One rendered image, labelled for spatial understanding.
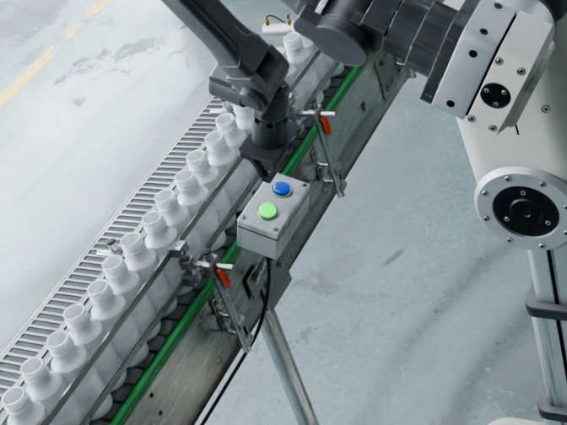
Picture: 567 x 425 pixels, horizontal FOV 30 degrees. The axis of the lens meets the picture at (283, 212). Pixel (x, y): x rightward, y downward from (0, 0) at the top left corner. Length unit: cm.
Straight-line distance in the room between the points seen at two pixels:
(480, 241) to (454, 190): 29
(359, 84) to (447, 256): 107
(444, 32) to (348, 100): 113
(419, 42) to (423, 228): 227
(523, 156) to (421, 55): 32
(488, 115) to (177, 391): 85
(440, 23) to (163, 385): 87
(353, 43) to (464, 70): 14
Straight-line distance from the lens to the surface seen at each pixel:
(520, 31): 124
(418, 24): 125
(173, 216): 188
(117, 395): 179
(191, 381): 191
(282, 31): 249
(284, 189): 186
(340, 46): 129
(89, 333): 172
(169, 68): 490
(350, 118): 237
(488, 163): 154
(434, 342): 309
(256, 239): 184
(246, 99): 158
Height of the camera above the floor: 217
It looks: 36 degrees down
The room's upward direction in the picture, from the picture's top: 20 degrees counter-clockwise
